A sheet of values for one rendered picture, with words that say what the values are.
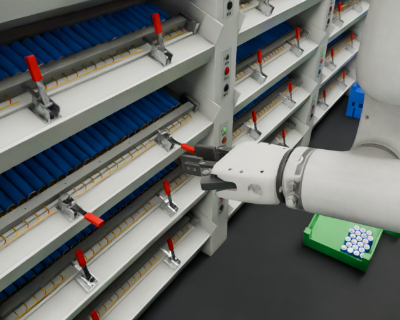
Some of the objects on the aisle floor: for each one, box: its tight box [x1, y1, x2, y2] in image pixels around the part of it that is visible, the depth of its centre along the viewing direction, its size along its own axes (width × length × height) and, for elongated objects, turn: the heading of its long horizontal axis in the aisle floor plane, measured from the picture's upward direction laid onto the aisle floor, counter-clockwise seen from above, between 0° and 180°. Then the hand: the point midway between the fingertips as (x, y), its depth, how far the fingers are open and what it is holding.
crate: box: [303, 214, 383, 272], centre depth 129 cm, size 30×20×8 cm
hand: (200, 159), depth 63 cm, fingers open, 3 cm apart
